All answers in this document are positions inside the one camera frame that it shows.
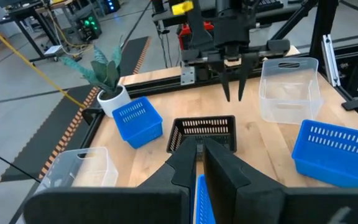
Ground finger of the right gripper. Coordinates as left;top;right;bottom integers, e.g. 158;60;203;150
209;52;232;103
237;52;260;103

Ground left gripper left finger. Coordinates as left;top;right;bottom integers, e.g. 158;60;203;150
23;136;198;224

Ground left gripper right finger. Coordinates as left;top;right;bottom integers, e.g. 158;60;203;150
203;138;358;224

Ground blue slotted plastic basket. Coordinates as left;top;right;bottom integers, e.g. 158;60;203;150
112;96;164;149
291;119;358;189
194;174;218;224

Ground clear plastic bin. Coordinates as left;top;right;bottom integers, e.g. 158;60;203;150
34;146;119;195
258;57;324;125

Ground black slotted plastic basket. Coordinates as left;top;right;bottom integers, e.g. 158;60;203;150
166;114;238;155

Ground black keyboard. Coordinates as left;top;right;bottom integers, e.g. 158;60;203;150
255;0;285;13

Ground yellow tool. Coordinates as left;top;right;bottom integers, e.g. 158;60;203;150
172;1;195;16

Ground black orange-striped floor mat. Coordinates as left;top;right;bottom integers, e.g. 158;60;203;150
0;35;152;184

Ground teal plant in white pot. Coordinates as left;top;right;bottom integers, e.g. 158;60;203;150
59;35;132;118

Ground black device blue lights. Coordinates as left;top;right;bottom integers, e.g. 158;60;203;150
103;0;121;14

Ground computer tower green lights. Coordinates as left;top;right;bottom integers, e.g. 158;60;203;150
78;12;103;42

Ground white floor paper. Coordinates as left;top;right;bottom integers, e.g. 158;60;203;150
44;44;63;56

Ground black wheeled workbench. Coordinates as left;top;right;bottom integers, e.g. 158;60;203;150
0;0;62;63

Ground silver corner bracket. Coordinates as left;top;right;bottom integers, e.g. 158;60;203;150
180;65;196;86

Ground black aluminium table frame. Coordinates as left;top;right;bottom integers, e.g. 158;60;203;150
82;0;358;150

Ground thin black cable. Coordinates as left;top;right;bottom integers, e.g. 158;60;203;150
0;144;42;184

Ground yellow cable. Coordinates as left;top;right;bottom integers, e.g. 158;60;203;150
0;17;87;110

